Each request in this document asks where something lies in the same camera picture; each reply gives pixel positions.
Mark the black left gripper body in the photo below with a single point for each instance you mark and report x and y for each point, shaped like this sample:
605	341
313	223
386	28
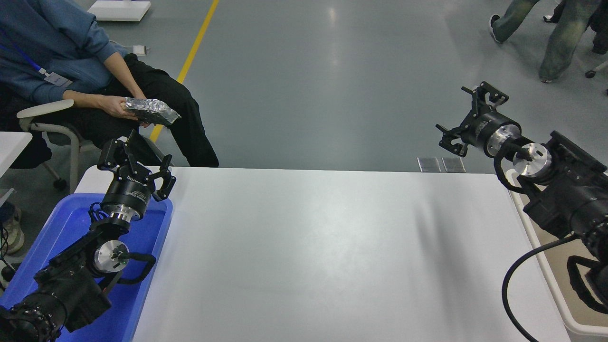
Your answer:
129	190

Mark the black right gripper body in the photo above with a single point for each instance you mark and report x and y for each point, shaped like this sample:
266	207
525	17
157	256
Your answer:
479	130

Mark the silver foil bag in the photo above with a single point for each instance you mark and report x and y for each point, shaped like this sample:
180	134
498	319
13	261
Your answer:
152	111

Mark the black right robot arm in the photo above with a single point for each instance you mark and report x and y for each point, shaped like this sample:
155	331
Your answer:
570	199

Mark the person's left forearm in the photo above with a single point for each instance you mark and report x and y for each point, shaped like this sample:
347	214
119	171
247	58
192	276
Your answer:
123	73

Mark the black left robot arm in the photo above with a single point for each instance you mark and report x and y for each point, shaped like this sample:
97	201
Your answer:
71	285

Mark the person's right forearm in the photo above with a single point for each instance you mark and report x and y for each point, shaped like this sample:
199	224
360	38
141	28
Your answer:
85	99

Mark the person's left hand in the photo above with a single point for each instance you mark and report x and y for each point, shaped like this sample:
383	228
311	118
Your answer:
145	124

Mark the person's right hand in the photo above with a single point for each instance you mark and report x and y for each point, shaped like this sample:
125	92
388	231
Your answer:
114	105

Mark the metal floor plate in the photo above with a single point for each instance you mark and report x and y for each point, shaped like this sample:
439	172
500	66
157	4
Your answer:
453	164
429	164

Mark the grey office chair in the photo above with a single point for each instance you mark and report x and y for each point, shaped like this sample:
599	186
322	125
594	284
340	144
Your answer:
47	128

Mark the blue plastic tray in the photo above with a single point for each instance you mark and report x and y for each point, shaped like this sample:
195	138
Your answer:
142	266

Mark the white id badge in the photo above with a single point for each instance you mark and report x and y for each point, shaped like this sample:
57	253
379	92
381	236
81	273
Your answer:
58	79

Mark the black jacket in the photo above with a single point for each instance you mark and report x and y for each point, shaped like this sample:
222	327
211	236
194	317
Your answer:
14	142

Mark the white side table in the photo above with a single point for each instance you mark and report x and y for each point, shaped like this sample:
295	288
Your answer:
12	147

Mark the person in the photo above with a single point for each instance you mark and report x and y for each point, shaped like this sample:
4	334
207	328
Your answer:
47	42
560	42

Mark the white power adapter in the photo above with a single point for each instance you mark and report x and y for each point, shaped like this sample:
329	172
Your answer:
140	50

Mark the black chair caster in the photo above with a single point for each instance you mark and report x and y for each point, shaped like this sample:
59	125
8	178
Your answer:
591	73

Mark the white sneaker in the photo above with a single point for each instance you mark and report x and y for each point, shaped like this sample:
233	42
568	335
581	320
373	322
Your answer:
14	230

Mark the large pale bin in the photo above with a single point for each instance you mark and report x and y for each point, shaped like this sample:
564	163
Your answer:
555	285

